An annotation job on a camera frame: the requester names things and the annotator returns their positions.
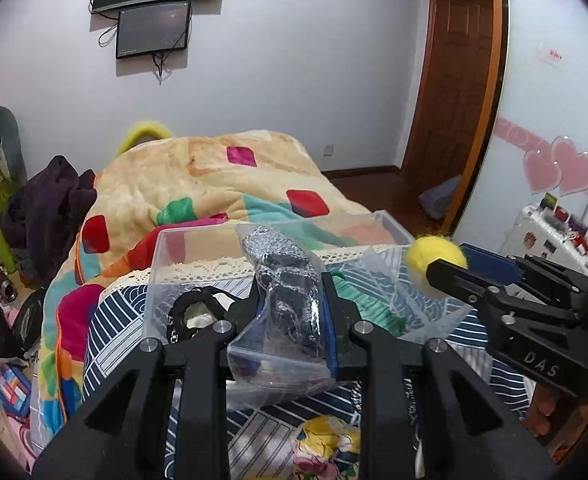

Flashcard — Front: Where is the colourful patterned box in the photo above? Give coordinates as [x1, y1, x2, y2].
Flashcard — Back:
[0, 357, 34, 418]

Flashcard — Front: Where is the clear plastic storage box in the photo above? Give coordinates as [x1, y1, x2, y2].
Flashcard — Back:
[141, 209, 417, 348]

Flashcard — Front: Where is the pink heart wall sticker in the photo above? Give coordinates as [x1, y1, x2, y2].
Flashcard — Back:
[551, 135, 588, 198]
[522, 149, 563, 195]

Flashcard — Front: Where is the white stickered suitcase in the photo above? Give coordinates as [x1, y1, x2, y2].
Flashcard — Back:
[506, 192, 588, 277]

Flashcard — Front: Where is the floral printed cloth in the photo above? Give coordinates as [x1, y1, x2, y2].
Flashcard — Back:
[291, 414, 363, 480]

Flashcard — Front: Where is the black scrunchie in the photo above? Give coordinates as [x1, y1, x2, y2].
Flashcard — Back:
[166, 286, 235, 343]

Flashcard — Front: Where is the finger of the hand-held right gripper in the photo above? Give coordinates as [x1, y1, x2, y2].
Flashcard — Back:
[425, 258, 507, 307]
[458, 243, 527, 285]

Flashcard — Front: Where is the white lace trim cloth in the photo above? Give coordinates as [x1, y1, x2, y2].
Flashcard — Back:
[96, 242, 405, 293]

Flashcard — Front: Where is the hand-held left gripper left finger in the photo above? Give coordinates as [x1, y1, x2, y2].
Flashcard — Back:
[31, 282, 265, 480]

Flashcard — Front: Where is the colourful patchwork blanket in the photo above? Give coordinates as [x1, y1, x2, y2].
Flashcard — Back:
[29, 130, 399, 456]

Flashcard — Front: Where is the grey floor cushion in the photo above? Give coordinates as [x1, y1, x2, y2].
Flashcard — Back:
[419, 174, 463, 221]

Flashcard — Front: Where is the red white wall sticker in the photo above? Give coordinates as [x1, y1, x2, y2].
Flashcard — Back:
[538, 44, 569, 68]

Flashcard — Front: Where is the clear bag with silver cloth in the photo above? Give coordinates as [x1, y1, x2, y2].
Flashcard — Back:
[226, 224, 345, 407]

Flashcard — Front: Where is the blue white striped bedsheet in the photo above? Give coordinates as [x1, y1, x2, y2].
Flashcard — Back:
[81, 247, 537, 480]

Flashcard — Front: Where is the brown wooden door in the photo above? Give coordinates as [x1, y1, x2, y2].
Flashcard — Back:
[401, 0, 497, 181]

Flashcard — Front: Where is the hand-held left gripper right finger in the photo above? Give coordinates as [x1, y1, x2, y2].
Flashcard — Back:
[321, 271, 562, 480]

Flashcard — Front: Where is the person's right hand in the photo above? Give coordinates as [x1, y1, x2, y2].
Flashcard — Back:
[524, 387, 559, 437]

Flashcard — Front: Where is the dark purple clothing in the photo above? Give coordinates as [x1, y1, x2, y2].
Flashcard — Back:
[0, 155, 99, 283]

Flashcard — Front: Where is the empty clear plastic bag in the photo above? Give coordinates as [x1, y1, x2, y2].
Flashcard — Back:
[358, 244, 477, 343]

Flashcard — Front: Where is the black plastic bag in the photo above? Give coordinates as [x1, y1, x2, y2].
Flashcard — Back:
[0, 287, 47, 361]

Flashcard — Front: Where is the grey plush toy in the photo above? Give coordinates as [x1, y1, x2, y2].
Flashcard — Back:
[0, 102, 29, 186]

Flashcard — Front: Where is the green knitted cloth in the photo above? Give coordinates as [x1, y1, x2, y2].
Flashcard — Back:
[331, 269, 411, 338]

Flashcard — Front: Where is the yellow fuzzy ball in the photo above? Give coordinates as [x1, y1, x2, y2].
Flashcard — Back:
[403, 237, 469, 295]

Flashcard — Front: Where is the small black monitor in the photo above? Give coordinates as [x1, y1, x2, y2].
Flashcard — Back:
[115, 1, 195, 60]

